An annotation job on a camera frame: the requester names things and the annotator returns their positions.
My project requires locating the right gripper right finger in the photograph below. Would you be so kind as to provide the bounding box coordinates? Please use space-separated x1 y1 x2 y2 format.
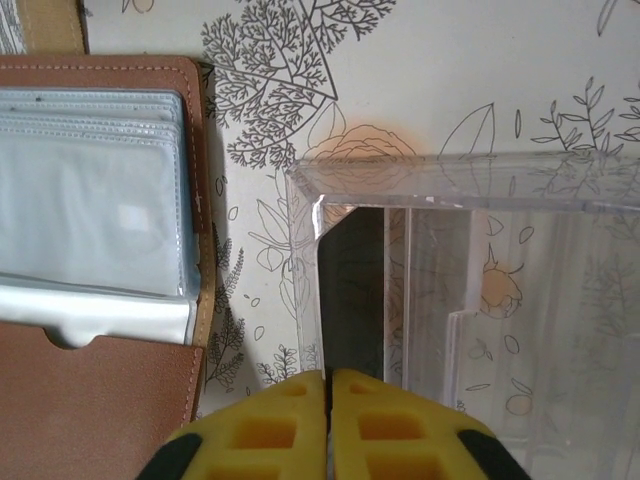
332 367 532 480

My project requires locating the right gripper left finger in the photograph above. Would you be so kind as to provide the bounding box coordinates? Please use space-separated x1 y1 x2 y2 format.
134 369 330 480

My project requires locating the brown leather card holder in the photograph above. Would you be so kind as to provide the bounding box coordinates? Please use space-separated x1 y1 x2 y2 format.
0 0 217 447

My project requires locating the clear acrylic box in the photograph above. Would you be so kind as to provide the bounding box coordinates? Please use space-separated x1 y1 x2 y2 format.
284 149 640 480

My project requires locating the floral patterned table cover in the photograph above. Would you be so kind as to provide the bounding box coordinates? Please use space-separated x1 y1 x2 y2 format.
0 0 640 480

